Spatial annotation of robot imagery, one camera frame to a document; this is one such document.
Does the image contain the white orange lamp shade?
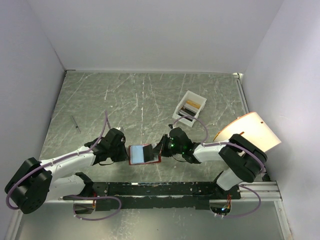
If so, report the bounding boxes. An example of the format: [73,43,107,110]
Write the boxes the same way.
[213,112,281,153]

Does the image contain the black credit card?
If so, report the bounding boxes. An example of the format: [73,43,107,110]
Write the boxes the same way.
[142,144,155,163]

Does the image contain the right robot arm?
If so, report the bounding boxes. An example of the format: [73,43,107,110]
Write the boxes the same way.
[152,127,268,199]

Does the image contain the gold credit card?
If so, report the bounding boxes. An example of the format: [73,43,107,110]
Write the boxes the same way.
[186,100,201,109]

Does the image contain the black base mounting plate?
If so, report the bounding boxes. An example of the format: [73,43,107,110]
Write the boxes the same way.
[62,181,242,212]

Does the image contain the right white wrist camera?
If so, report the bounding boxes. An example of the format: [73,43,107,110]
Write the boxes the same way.
[168,124,182,138]

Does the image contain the small grey metal rod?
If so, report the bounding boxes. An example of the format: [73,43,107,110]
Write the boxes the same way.
[70,115,81,133]

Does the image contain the white plastic card tray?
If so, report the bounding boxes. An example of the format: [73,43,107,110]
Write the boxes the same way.
[172,90,207,127]

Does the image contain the red leather card holder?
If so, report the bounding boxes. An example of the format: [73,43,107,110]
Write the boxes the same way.
[128,143,161,166]

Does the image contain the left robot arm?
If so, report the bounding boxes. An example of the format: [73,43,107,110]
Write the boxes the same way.
[4,127,128,214]

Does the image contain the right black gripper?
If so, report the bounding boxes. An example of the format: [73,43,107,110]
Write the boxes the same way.
[150,134,184,157]

